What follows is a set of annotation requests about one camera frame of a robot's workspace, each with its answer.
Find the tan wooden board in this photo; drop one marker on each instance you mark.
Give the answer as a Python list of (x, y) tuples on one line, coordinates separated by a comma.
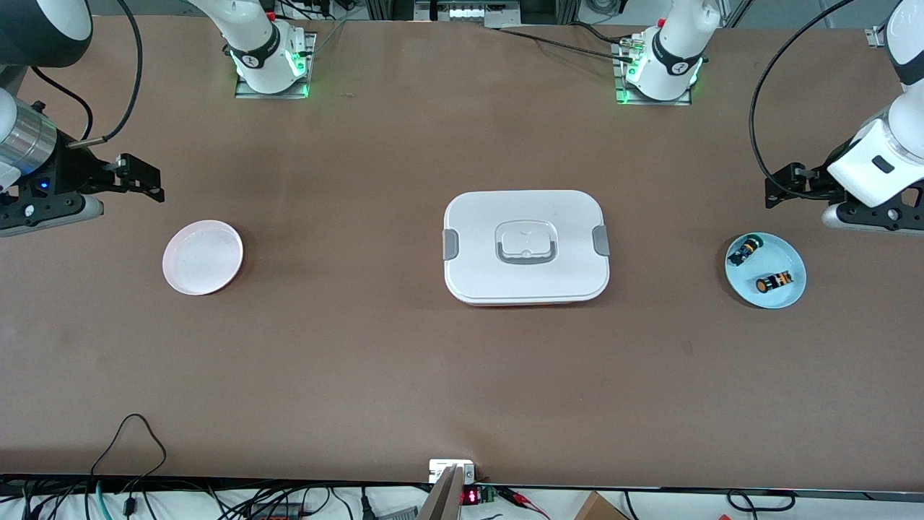
[(444, 498)]

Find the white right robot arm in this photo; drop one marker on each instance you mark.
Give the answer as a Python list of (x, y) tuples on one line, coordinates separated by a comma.
[(260, 58)]

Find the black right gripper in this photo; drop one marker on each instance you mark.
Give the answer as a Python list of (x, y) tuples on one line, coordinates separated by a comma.
[(72, 171)]

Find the white lidded container box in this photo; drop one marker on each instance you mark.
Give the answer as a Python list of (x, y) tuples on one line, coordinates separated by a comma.
[(526, 217)]

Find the aluminium frame rail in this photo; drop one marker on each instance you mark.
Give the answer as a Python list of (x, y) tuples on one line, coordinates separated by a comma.
[(875, 36)]

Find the red digit display module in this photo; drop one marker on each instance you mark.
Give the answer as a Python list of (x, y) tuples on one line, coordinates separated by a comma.
[(471, 496)]

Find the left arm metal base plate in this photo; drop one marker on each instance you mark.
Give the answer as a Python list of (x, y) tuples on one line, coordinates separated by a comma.
[(653, 102)]

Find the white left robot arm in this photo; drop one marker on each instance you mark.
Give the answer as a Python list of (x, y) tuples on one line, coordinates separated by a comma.
[(671, 65)]

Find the metal frame with white panel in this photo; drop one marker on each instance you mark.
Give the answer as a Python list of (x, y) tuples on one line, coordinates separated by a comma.
[(465, 12)]

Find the pink round plate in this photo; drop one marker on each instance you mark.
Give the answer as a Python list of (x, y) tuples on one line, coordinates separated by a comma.
[(203, 258)]

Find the light blue round plate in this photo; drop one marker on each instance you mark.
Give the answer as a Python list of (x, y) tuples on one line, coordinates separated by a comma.
[(783, 249)]

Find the small white mounted device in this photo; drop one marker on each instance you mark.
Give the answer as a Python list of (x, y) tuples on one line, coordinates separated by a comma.
[(442, 468)]

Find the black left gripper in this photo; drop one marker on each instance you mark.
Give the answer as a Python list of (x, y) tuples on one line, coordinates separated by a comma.
[(818, 178)]

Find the brown cardboard box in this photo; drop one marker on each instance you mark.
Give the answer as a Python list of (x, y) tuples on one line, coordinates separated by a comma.
[(599, 509)]

